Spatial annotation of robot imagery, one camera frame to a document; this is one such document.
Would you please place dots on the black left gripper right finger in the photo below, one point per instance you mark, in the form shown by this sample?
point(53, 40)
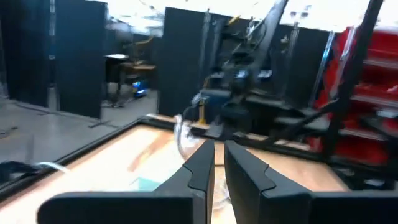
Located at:
point(295, 208)

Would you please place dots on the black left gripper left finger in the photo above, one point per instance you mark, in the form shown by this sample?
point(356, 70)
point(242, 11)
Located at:
point(140, 207)

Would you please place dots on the mint green cube outlet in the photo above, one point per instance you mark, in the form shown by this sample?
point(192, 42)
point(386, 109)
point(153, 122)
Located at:
point(146, 184)

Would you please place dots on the white power strip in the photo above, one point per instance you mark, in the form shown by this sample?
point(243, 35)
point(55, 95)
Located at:
point(183, 137)

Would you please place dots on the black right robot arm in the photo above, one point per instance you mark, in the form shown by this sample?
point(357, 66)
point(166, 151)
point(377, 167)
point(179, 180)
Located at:
point(239, 93)

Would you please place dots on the grey metal mounting plate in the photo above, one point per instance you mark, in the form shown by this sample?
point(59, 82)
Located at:
point(214, 130)

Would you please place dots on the yellow connector plug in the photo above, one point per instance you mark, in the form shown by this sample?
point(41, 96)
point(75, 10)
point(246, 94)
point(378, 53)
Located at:
point(202, 109)

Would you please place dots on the small blue floor device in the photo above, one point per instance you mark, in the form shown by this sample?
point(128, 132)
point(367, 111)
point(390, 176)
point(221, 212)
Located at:
point(140, 87)

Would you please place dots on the red plastic bin rack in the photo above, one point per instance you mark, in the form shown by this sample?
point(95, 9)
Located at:
point(373, 93)

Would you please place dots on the background wooden desk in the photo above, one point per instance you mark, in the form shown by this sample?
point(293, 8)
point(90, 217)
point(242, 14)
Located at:
point(133, 67)

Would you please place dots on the black curtain partition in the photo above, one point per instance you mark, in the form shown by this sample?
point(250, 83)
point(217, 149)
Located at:
point(77, 56)
point(180, 62)

